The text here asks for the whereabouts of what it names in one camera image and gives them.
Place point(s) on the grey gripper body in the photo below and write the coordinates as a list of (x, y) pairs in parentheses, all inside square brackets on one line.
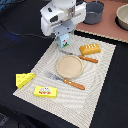
[(60, 21)]

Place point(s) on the light blue milk carton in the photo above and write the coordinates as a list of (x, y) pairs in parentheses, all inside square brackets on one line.
[(63, 40)]

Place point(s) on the orange toy bread loaf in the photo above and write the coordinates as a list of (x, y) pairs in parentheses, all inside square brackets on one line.
[(90, 49)]

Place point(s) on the yellow toy cheese wedge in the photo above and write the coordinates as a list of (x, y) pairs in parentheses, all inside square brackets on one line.
[(23, 79)]

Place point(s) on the yellow toy butter box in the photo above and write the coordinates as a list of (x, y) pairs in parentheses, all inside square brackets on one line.
[(41, 91)]

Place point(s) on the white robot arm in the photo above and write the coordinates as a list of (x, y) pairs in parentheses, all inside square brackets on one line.
[(66, 5)]

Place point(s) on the grey toy stock pot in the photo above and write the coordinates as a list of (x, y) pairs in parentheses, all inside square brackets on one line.
[(94, 11)]

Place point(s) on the round wooden plate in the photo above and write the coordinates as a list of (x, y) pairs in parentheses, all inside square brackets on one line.
[(69, 66)]

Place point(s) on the pink toy stove board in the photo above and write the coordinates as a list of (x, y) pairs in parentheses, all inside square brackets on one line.
[(107, 27)]

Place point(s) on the beige woven placemat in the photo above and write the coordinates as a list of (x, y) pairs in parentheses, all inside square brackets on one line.
[(71, 104)]

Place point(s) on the beige toy bowl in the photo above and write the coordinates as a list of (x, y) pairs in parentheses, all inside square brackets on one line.
[(122, 14)]

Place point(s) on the wooden handled toy knife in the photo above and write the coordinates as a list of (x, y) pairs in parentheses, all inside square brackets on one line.
[(80, 56)]

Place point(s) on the wooden handled toy fork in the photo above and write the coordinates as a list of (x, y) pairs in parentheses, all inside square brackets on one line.
[(66, 81)]

